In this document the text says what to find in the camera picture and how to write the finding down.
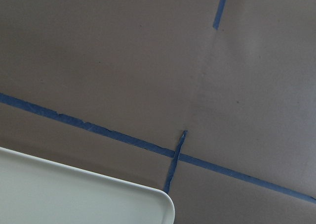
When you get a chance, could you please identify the cream bear print tray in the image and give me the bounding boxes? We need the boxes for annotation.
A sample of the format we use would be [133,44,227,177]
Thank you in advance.
[0,148,175,224]

